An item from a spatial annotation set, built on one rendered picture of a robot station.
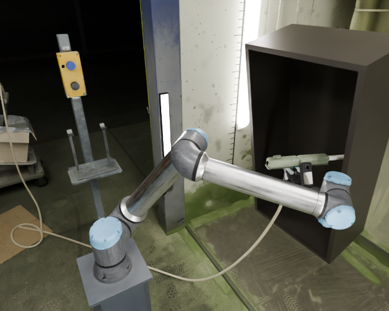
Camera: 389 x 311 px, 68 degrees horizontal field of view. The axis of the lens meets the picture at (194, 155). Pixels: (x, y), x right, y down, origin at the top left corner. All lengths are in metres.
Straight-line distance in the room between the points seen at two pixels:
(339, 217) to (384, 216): 1.66
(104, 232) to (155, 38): 1.14
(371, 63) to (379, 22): 1.40
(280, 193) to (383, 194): 1.78
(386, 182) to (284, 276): 1.10
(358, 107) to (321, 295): 1.47
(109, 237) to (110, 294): 0.28
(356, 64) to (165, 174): 0.83
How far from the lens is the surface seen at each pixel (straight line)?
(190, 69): 2.02
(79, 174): 2.07
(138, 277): 1.56
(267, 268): 2.40
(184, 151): 1.04
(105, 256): 1.46
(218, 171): 1.02
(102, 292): 1.55
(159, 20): 1.89
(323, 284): 2.43
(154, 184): 1.30
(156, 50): 1.89
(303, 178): 1.34
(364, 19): 2.62
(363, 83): 1.23
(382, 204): 2.72
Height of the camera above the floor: 1.86
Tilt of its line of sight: 30 degrees down
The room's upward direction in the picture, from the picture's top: straight up
